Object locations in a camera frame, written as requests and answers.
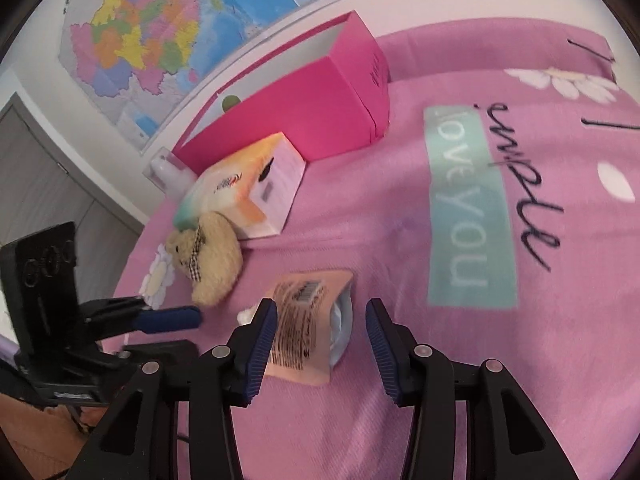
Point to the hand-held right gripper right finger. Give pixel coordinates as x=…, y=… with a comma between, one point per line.
x=382, y=350

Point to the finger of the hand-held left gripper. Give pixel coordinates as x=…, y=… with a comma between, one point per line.
x=170, y=317
x=165, y=350

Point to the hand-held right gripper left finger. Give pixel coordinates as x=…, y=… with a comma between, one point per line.
x=260, y=350

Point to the green plush toy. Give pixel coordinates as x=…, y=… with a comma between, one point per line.
x=230, y=103

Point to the pink cardboard box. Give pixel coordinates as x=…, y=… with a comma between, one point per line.
x=310, y=105

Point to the beige plush bear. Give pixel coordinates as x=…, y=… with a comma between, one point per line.
x=220, y=260

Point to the pink printed bed sheet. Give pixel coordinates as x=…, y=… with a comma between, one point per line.
x=400, y=235

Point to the grey door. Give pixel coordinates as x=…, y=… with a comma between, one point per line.
x=50, y=175

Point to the white pump lotion bottle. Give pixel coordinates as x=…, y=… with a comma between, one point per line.
x=167, y=170

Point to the pastel tissue box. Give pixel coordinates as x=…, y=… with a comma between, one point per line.
x=240, y=185

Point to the colourful wall map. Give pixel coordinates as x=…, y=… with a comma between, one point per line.
x=150, y=35

